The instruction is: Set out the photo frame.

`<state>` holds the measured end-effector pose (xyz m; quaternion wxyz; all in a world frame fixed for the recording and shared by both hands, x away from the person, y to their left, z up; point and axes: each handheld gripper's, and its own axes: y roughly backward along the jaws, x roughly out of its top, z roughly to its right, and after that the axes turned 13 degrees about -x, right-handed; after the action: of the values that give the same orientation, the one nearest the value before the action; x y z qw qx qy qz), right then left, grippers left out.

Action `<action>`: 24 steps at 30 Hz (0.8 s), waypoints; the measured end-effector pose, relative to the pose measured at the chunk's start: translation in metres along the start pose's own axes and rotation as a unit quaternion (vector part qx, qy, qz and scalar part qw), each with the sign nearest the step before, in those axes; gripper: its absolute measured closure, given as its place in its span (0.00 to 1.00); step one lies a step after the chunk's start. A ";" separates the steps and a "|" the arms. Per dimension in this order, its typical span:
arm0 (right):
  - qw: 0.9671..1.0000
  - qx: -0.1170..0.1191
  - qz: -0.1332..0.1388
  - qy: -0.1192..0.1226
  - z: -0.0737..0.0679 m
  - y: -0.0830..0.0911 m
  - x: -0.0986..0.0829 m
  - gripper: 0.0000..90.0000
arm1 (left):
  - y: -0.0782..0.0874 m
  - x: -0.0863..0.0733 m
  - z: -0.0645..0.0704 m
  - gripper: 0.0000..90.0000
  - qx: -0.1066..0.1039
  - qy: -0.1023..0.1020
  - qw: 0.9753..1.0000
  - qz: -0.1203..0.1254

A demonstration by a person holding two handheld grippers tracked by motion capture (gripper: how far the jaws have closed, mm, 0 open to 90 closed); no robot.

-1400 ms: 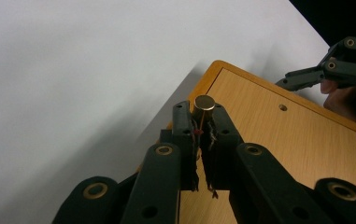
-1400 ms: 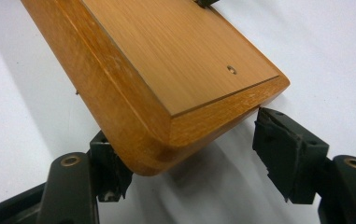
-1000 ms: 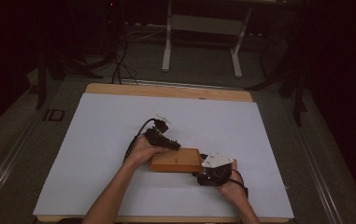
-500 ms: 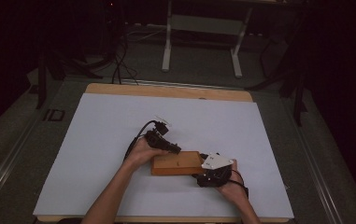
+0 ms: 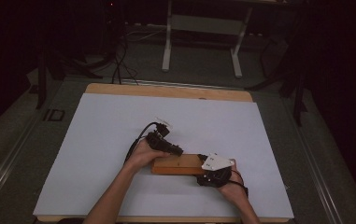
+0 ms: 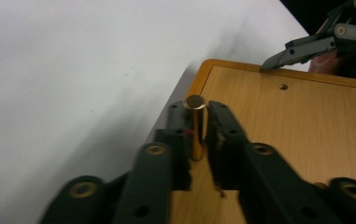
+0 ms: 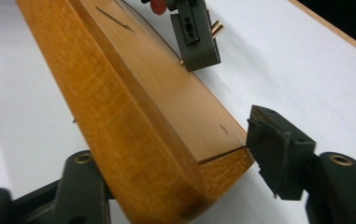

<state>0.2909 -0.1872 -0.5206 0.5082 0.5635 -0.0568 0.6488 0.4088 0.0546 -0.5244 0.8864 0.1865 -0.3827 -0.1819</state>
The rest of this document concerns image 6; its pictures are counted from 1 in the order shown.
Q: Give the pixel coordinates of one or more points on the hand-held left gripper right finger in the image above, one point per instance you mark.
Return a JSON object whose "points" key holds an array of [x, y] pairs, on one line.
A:
{"points": [[225, 155]]}

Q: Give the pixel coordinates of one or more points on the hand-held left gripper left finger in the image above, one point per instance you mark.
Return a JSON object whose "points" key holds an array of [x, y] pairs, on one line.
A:
{"points": [[178, 149]]}

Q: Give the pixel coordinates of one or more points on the wooden board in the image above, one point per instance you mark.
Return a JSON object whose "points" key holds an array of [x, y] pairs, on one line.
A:
{"points": [[291, 130]]}

